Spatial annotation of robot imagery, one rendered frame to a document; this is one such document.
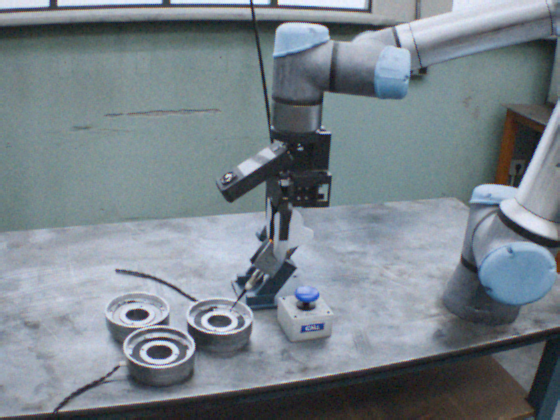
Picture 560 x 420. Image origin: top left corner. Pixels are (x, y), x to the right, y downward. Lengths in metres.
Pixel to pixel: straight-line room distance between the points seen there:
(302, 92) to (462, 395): 0.77
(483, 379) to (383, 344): 0.45
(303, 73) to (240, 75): 1.69
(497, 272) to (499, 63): 2.25
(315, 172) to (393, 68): 0.20
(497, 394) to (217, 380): 0.69
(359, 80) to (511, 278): 0.37
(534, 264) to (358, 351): 0.31
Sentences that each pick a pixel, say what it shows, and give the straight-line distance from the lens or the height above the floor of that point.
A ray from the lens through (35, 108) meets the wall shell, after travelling 2.50.
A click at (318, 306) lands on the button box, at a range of 1.04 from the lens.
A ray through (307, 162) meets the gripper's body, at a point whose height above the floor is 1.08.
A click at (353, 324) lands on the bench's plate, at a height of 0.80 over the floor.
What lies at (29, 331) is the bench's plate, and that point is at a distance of 1.07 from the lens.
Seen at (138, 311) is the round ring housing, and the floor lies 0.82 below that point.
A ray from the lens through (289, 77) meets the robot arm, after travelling 0.88.
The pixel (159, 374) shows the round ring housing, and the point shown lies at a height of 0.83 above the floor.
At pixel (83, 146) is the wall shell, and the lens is 2.54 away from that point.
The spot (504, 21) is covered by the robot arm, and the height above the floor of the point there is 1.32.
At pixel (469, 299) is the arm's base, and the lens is 1.14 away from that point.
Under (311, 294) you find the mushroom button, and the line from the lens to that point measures 1.01.
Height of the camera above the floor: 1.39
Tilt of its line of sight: 24 degrees down
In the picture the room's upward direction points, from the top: 4 degrees clockwise
